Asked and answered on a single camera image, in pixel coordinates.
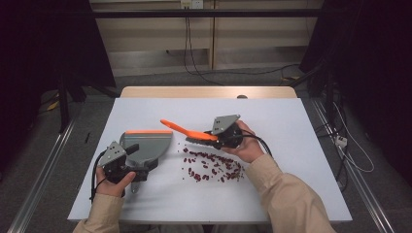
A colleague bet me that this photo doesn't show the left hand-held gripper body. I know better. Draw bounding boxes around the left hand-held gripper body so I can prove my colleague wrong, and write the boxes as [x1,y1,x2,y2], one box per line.
[97,141,151,184]

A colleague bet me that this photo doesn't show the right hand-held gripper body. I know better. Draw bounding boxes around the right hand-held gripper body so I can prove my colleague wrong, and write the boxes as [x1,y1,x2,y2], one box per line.
[209,114,245,150]

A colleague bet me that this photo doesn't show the grey dustpan with orange lip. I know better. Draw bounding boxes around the grey dustpan with orange lip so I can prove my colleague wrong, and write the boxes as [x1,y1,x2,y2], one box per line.
[119,129,174,194]

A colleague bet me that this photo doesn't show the orange brush with grey bristles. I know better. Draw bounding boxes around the orange brush with grey bristles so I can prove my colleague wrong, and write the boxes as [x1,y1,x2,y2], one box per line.
[159,118,220,146]

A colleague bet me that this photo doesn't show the red kidney beans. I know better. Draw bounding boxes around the red kidney beans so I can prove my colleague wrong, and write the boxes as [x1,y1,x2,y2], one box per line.
[182,147,246,183]

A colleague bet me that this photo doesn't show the person's right hand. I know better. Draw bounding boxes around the person's right hand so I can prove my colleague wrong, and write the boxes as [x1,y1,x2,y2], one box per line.
[222,119,265,164]

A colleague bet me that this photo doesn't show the person's left hand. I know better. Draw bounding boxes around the person's left hand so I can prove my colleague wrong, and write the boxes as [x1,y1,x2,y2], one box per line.
[95,166,137,198]

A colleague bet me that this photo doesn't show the wooden table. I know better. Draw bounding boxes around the wooden table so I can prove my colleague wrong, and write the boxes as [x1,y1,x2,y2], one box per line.
[120,85,298,99]

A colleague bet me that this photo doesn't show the white table cover sheet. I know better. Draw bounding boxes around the white table cover sheet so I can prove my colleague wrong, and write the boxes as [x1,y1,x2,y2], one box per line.
[67,97,354,224]

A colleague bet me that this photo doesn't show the black horizontal bar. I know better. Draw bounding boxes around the black horizontal bar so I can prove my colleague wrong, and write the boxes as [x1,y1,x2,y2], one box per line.
[91,9,325,18]

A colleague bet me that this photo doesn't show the white power strip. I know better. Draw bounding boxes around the white power strip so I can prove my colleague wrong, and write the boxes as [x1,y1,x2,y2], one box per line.
[334,135,349,149]

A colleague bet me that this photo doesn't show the black curtain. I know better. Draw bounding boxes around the black curtain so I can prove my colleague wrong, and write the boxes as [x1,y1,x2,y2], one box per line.
[0,0,117,169]
[299,0,412,178]

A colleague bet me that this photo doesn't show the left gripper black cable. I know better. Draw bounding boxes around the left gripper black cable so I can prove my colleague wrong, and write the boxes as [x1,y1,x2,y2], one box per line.
[89,150,109,203]

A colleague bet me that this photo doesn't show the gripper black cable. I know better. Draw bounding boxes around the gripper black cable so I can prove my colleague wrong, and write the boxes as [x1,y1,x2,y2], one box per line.
[89,150,109,203]
[241,134,275,159]

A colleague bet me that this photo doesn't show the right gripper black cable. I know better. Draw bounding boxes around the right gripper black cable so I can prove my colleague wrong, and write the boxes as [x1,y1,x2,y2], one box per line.
[241,134,275,159]

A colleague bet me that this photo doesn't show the metal floor rail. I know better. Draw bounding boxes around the metal floor rail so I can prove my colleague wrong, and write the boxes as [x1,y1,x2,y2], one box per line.
[310,98,395,233]
[8,119,77,233]

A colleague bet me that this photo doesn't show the black wall cable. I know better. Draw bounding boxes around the black wall cable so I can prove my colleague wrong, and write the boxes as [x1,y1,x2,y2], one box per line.
[186,8,300,77]
[183,8,224,86]

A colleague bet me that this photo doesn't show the white wall socket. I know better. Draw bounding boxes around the white wall socket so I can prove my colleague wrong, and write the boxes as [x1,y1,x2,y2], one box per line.
[180,0,204,10]

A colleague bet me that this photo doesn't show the white floor cable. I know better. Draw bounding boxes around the white floor cable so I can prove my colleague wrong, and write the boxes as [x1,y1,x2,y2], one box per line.
[333,102,375,173]

